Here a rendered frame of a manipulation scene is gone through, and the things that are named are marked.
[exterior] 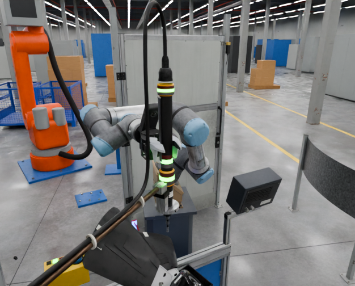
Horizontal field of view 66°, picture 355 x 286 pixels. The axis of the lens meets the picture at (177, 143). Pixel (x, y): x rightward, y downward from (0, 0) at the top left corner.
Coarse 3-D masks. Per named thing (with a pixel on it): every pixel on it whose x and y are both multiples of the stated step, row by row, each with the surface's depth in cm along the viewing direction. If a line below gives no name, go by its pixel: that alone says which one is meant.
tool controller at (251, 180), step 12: (264, 168) 156; (240, 180) 144; (252, 180) 145; (264, 180) 146; (276, 180) 148; (240, 192) 143; (252, 192) 143; (264, 192) 148; (240, 204) 145; (252, 204) 150; (264, 204) 156
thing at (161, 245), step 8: (152, 240) 109; (160, 240) 110; (168, 240) 113; (152, 248) 104; (160, 248) 105; (168, 248) 106; (160, 256) 100; (168, 256) 101; (160, 264) 96; (168, 264) 97; (176, 264) 97
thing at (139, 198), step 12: (144, 24) 58; (144, 36) 59; (144, 48) 59; (144, 60) 60; (144, 72) 61; (144, 84) 62; (144, 180) 69; (132, 204) 64; (120, 216) 61; (84, 240) 53; (72, 252) 50; (60, 264) 47
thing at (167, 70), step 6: (162, 60) 67; (168, 60) 68; (162, 66) 68; (168, 66) 68; (162, 72) 67; (168, 72) 68; (162, 78) 68; (168, 78) 68; (168, 198) 79; (168, 204) 80; (168, 216) 82
